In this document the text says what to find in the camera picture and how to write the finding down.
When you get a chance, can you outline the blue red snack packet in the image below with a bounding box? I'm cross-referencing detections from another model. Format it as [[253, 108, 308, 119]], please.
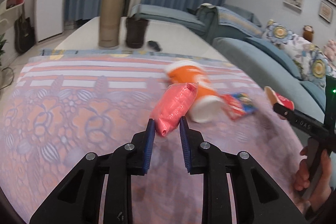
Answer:
[[221, 93, 257, 121]]

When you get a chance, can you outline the white coffee table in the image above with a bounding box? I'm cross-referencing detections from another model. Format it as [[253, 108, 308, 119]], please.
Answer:
[[55, 16, 224, 59]]

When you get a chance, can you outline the pink pig plush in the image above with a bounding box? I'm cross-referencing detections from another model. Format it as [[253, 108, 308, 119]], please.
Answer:
[[323, 40, 336, 62]]

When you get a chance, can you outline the orange paper cup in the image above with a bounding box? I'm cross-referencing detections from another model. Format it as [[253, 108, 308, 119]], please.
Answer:
[[165, 60, 223, 123]]

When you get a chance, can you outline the floral cushion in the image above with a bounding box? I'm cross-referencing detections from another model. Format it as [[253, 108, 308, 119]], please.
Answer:
[[262, 20, 335, 90]]

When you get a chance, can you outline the right hand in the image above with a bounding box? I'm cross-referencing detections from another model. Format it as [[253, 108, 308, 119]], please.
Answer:
[[293, 146, 334, 214]]

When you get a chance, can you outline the black guitar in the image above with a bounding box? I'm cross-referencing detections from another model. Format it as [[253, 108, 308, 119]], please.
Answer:
[[14, 3, 35, 55]]

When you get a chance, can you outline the dark brown cup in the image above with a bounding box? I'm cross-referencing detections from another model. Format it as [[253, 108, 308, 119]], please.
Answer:
[[125, 17, 149, 49]]

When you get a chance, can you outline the green potted plant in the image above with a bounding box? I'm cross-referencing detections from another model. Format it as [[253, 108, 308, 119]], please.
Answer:
[[0, 34, 7, 57]]

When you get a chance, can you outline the black car key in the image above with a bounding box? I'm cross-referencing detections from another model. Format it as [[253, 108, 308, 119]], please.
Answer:
[[147, 40, 162, 52]]

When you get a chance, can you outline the teal seat cushion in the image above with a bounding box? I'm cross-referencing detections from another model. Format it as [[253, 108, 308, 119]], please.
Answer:
[[299, 81, 326, 112], [244, 38, 302, 80]]

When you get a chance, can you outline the red white paper cup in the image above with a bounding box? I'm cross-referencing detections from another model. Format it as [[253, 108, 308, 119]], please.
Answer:
[[264, 86, 294, 110]]

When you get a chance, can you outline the teal sofa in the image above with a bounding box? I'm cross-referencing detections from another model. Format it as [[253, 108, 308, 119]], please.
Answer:
[[129, 3, 325, 121]]

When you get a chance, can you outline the pink patterned table cloth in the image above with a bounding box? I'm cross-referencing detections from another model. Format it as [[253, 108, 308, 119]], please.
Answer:
[[1, 55, 305, 223]]

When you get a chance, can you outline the tan thermos bottle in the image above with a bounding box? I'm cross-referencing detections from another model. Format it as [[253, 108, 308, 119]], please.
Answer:
[[98, 0, 125, 48]]

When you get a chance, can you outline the pink snack packet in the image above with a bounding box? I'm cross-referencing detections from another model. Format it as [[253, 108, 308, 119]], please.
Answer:
[[150, 83, 198, 137]]

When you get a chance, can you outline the white wall shelf unit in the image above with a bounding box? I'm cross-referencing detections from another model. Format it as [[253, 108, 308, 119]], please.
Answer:
[[1, 0, 25, 34]]

